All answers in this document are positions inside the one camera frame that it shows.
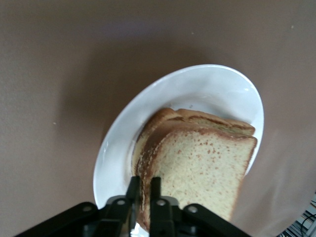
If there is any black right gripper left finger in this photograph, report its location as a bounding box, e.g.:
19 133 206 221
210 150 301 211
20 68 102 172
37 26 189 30
107 175 141 224

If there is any brown bread slice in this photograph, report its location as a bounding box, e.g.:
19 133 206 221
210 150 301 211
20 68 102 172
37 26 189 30
134 120 258 233
132 107 256 175

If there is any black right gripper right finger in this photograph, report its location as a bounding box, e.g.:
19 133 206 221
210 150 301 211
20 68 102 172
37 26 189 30
150 176 179 224

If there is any white round plate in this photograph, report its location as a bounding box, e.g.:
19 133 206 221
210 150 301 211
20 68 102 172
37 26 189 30
92 64 265 235

